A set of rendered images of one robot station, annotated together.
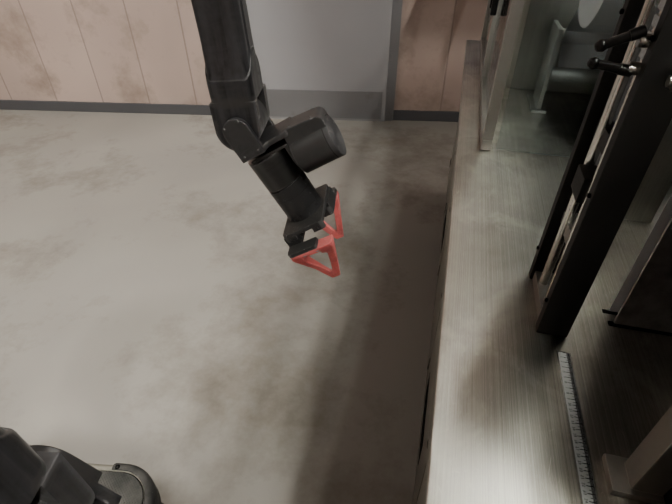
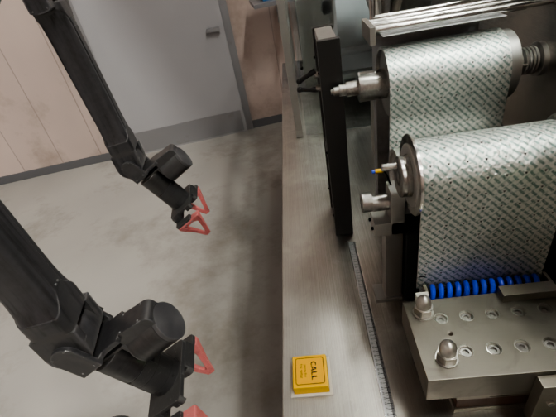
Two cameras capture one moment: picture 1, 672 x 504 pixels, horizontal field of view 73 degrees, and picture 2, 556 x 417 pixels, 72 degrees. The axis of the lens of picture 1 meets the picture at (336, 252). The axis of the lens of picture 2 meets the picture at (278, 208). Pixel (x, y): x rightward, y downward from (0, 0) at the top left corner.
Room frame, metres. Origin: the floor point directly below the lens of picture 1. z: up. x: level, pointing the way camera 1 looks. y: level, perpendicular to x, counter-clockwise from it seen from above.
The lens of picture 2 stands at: (-0.31, -0.10, 1.64)
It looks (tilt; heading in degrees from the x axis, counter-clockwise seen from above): 35 degrees down; 353
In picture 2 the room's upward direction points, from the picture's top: 12 degrees counter-clockwise
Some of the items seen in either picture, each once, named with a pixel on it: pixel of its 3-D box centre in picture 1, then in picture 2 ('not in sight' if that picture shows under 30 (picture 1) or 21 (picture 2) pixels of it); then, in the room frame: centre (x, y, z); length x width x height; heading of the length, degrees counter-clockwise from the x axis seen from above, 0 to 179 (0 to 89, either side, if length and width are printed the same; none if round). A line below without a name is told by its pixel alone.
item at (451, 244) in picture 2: not in sight; (483, 246); (0.14, -0.51, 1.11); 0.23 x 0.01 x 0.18; 76
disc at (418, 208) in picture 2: not in sight; (410, 174); (0.23, -0.41, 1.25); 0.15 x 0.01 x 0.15; 166
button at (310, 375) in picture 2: not in sight; (310, 373); (0.13, -0.14, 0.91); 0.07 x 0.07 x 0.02; 76
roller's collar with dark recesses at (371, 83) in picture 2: not in sight; (371, 85); (0.48, -0.45, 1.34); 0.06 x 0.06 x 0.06; 76
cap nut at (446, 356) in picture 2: not in sight; (448, 350); (0.01, -0.36, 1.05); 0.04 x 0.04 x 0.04
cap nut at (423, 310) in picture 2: not in sight; (424, 304); (0.11, -0.37, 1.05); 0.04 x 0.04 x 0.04
